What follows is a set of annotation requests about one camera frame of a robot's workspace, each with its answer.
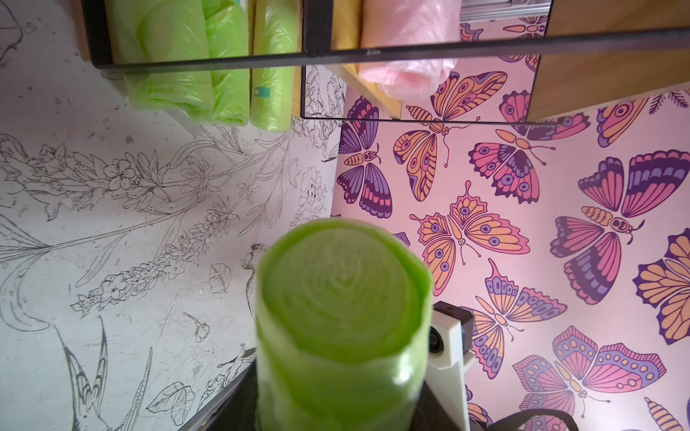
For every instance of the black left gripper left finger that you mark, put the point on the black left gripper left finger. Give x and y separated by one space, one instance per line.
239 413

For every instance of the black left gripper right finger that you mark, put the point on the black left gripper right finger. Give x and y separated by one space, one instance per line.
438 410

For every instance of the pink roll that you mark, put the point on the pink roll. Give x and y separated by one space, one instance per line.
408 25

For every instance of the wooden three-tier shelf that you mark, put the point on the wooden three-tier shelf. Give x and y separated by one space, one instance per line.
593 51

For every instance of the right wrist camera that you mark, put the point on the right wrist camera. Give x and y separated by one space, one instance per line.
450 355

